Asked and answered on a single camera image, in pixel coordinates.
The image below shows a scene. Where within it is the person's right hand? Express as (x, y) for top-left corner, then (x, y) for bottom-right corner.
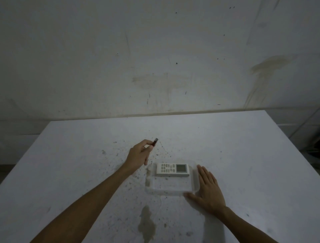
(184, 164), (227, 217)

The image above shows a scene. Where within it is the person's left hand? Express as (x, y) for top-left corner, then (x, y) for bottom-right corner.
(124, 139), (154, 174)

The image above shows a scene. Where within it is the clear plastic container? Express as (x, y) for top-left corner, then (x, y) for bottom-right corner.
(145, 160), (201, 197)

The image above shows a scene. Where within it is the person's left forearm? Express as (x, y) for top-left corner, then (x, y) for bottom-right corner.
(30, 166), (134, 243)

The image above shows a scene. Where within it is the person's right forearm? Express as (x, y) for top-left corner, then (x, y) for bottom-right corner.
(219, 206), (277, 243)

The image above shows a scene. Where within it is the white remote control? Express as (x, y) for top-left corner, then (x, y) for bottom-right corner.
(156, 162), (191, 178)

